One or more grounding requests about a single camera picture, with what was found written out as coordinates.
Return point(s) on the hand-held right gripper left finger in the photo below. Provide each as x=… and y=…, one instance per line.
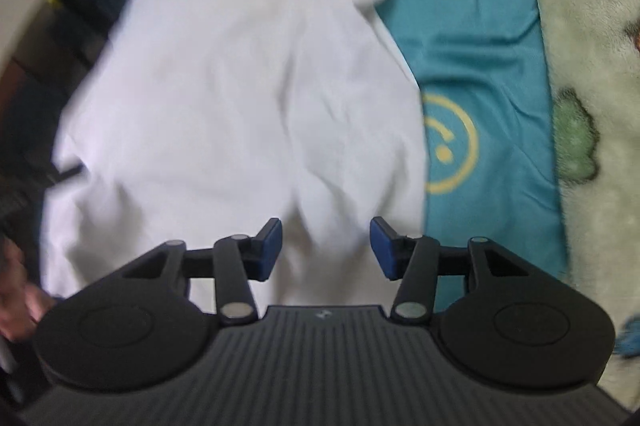
x=270, y=247

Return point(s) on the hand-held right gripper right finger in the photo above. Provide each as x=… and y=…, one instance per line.
x=383, y=251

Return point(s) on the white garment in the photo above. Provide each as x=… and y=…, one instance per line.
x=225, y=81

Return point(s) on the person's left hand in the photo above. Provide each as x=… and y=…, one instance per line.
x=20, y=301

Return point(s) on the bed with teal printed sheet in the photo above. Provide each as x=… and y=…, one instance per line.
x=480, y=31

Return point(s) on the green printed fleece blanket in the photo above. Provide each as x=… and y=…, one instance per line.
x=590, y=56

